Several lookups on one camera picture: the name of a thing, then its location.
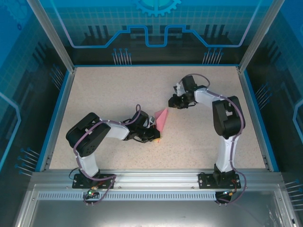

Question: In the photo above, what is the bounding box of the pink cloth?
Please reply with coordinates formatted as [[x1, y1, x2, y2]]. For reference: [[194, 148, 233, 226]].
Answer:
[[153, 108, 169, 144]]

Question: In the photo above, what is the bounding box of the metal tray panel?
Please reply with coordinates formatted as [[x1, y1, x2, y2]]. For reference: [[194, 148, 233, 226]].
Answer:
[[14, 184, 296, 227]]

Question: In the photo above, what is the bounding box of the aluminium mounting rail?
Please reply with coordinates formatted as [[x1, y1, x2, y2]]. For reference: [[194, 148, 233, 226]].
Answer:
[[30, 169, 284, 190]]

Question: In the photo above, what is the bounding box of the slotted grey cable duct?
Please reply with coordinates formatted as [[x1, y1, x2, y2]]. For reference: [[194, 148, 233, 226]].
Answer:
[[37, 192, 268, 201]]

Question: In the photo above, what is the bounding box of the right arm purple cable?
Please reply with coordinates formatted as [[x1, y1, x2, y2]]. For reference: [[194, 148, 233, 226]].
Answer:
[[178, 73, 247, 206]]

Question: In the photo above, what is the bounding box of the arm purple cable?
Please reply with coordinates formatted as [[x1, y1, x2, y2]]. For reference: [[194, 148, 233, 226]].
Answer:
[[73, 104, 142, 206], [178, 73, 247, 206]]

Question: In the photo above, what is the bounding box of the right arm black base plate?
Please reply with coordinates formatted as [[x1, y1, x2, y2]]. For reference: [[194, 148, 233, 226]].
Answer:
[[198, 172, 240, 190]]

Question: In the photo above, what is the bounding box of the aluminium side rail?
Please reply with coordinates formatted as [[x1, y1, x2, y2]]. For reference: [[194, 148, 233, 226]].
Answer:
[[236, 66, 280, 172], [39, 67, 77, 172]]

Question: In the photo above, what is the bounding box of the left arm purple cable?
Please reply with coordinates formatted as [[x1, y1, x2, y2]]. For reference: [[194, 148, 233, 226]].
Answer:
[[73, 104, 142, 206]]

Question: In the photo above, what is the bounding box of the blue printed enclosure panel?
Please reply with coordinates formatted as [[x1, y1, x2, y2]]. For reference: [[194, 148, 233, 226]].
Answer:
[[45, 0, 263, 66], [246, 0, 303, 227], [0, 0, 71, 227]]

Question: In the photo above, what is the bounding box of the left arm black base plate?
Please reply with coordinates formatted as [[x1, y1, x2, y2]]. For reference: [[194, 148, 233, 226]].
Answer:
[[72, 173, 116, 190]]

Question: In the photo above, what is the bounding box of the aluminium frame post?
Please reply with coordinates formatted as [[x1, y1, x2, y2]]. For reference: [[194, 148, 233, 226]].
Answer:
[[238, 0, 279, 71], [27, 0, 77, 71]]

